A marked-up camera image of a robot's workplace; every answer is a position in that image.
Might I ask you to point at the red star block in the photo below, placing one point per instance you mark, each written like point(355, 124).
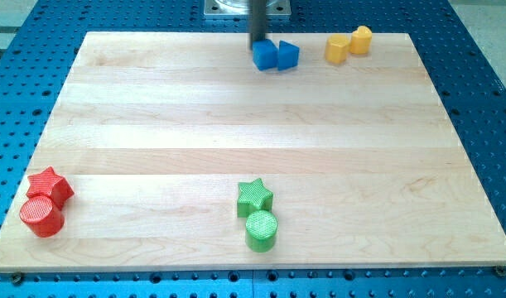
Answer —
point(51, 185)

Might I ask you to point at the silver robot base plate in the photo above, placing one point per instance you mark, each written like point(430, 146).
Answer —
point(227, 9)

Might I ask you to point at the yellow heart block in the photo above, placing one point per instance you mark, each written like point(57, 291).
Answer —
point(360, 40)

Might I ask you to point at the red cylinder block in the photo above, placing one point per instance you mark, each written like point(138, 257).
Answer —
point(42, 216)

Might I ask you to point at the blue triangular block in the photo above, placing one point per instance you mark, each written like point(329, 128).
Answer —
point(288, 55)

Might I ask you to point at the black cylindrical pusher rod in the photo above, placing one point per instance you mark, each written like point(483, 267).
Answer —
point(257, 20)

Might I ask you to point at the light wooden board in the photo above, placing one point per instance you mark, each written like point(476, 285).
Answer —
point(154, 131)

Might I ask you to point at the blue cube block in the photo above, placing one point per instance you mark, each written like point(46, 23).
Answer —
point(265, 54)

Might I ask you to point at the green star block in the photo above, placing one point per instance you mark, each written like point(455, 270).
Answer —
point(253, 196)

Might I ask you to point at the yellow hexagon block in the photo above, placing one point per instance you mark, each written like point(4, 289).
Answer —
point(336, 48)

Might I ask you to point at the green cylinder block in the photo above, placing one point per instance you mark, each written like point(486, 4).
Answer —
point(261, 231)

